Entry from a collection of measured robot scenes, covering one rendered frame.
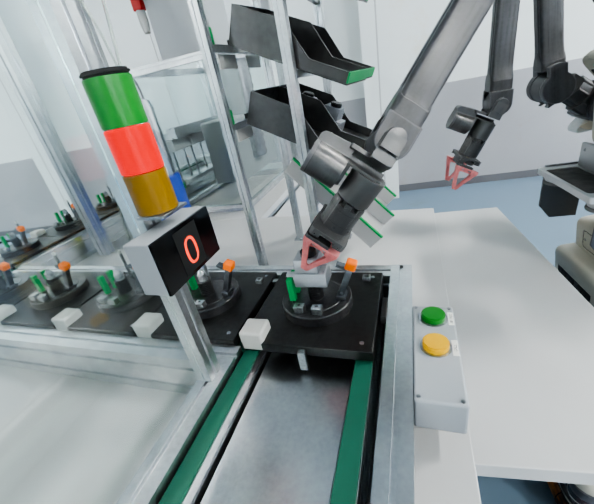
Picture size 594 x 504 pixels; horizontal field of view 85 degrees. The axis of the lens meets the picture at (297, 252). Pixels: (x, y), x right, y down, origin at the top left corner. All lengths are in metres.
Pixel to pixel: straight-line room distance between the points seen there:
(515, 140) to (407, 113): 3.82
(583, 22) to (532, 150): 1.13
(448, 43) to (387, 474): 0.58
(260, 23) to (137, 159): 0.47
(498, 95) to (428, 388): 0.85
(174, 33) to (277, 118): 1.15
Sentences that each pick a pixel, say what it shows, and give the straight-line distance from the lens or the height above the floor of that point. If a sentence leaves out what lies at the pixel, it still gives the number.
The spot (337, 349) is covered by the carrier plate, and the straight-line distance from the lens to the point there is 0.57.
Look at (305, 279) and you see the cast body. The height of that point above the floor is 1.04.
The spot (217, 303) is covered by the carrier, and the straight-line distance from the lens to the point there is 0.72.
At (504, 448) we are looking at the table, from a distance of 0.62.
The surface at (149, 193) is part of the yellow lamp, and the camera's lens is 0.42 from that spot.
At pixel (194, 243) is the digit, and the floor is 1.21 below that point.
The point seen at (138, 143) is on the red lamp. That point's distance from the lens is 0.41.
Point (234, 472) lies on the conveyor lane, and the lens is 0.55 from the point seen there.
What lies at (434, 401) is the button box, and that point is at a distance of 0.52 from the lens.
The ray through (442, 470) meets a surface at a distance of 0.58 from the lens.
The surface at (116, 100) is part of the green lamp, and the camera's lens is 0.41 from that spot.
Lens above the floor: 1.37
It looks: 27 degrees down
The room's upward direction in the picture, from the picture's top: 11 degrees counter-clockwise
